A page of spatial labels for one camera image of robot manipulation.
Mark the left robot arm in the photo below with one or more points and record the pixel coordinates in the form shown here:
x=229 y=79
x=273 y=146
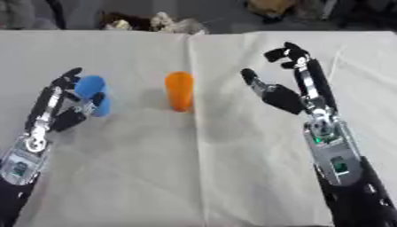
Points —
x=19 y=173

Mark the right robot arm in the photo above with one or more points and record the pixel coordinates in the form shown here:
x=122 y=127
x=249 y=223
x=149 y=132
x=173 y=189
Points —
x=351 y=174

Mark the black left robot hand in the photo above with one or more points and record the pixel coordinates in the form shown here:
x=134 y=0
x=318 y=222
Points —
x=42 y=108

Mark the black pole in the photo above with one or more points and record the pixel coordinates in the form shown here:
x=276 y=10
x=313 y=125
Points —
x=56 y=13

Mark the tan soft toy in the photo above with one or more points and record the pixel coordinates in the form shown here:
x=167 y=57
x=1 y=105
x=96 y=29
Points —
x=271 y=7

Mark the blue plastic cup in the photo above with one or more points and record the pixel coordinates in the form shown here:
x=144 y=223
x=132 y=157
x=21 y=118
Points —
x=95 y=94

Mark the pile of soft toys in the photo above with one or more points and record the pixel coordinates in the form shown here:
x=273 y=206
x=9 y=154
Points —
x=155 y=23

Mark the orange plastic cup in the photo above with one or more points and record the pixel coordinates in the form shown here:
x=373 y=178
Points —
x=179 y=91

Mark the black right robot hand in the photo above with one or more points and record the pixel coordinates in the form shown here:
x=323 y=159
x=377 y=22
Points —
x=289 y=96

